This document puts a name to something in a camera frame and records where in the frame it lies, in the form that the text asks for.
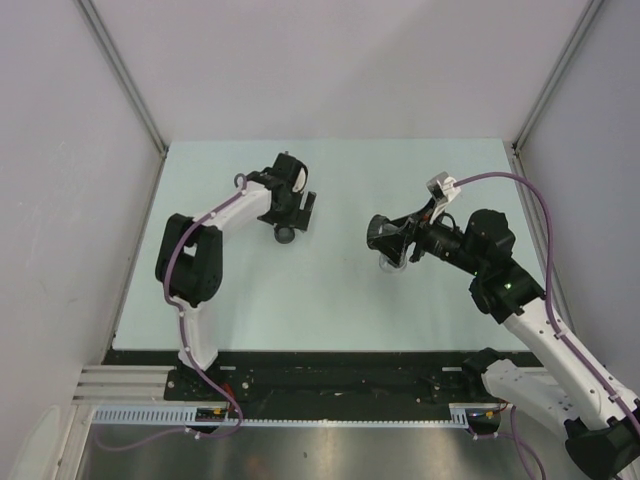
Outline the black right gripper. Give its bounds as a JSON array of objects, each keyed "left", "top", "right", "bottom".
[{"left": 368, "top": 196, "right": 485, "bottom": 276}]

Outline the clear elbow fitting with grey nut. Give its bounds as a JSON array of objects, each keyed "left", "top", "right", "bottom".
[{"left": 366, "top": 214, "right": 407, "bottom": 273}]

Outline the dark grey threaded ring nut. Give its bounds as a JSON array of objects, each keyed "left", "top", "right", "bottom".
[{"left": 274, "top": 226, "right": 296, "bottom": 245}]

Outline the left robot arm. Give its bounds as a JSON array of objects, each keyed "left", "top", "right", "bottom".
[{"left": 155, "top": 152, "right": 316, "bottom": 400}]

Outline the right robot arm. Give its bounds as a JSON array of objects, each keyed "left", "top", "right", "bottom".
[{"left": 366, "top": 201, "right": 639, "bottom": 479}]

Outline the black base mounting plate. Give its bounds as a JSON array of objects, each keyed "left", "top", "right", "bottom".
[{"left": 102, "top": 347, "right": 546, "bottom": 436}]

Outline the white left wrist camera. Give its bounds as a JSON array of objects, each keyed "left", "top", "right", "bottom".
[{"left": 292, "top": 167, "right": 308, "bottom": 193}]

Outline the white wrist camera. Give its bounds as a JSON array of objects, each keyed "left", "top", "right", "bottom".
[
  {"left": 292, "top": 167, "right": 308, "bottom": 193},
  {"left": 426, "top": 172, "right": 461, "bottom": 223}
]

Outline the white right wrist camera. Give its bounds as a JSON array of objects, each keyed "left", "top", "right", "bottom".
[{"left": 426, "top": 172, "right": 461, "bottom": 223}]

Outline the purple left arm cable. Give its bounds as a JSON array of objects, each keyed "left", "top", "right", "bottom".
[{"left": 163, "top": 173, "right": 251, "bottom": 441}]

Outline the white slotted cable duct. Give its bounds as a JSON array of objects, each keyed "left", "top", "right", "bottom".
[{"left": 92, "top": 402, "right": 506, "bottom": 429}]

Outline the left aluminium frame post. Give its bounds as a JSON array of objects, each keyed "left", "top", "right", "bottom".
[{"left": 74, "top": 0, "right": 169, "bottom": 156}]

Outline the aluminium frame post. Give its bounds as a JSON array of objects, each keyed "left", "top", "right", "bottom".
[
  {"left": 511, "top": 0, "right": 608, "bottom": 155},
  {"left": 74, "top": 0, "right": 169, "bottom": 156}
]

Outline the right aluminium frame post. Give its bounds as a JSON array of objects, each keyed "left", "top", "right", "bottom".
[{"left": 511, "top": 0, "right": 608, "bottom": 155}]

